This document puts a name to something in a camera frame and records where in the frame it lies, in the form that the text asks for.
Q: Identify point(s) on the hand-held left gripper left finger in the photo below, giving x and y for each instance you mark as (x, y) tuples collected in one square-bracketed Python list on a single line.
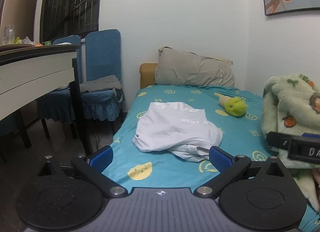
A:
[(101, 159)]

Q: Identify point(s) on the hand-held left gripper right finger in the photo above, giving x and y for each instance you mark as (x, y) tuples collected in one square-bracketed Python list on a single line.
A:
[(220, 159)]

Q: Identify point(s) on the white t-shirt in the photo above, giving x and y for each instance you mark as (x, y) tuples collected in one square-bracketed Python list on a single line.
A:
[(172, 127)]

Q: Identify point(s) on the teal printed bed sheet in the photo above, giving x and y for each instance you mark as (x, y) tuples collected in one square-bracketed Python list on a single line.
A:
[(175, 172)]

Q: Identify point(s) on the green printed fleece blanket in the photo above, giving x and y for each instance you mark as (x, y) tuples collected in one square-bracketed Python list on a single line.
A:
[(287, 102)]

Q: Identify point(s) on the green plush toy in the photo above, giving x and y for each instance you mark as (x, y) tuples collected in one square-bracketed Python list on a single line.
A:
[(233, 107)]

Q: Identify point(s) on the blue covered chair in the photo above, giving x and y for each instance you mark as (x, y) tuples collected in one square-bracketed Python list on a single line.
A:
[(57, 104), (102, 54)]

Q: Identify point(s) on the grey folded cloth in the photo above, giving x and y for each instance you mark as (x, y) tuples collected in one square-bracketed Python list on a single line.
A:
[(100, 83)]

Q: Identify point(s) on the grey pillow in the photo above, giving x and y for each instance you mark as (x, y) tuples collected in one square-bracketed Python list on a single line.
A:
[(192, 72)]

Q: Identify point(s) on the brown headboard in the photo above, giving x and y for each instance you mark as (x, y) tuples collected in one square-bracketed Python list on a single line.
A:
[(147, 74)]

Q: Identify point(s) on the white table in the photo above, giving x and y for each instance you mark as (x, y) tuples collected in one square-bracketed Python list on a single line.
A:
[(30, 72)]

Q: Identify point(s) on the green can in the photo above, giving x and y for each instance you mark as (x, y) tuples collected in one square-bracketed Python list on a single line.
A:
[(47, 43)]

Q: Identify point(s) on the clear plastic bag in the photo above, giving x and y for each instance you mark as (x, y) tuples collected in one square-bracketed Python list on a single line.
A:
[(28, 41)]

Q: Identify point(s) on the dark window grille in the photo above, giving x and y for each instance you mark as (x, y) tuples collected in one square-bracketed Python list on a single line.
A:
[(70, 4)]

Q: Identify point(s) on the gold refrigerator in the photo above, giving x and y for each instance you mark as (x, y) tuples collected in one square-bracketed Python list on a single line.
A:
[(20, 9)]

